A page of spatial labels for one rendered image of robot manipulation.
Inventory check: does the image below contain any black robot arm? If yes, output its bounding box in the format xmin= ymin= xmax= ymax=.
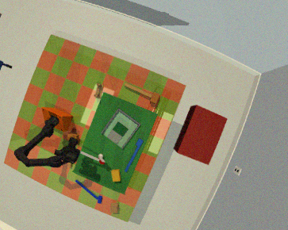
xmin=14 ymin=115 xmax=81 ymax=167

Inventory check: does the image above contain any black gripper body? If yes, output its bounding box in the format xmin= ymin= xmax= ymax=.
xmin=63 ymin=137 xmax=78 ymax=151

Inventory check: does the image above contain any yellow rectangular block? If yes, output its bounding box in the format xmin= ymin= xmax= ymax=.
xmin=111 ymin=169 xmax=121 ymax=182

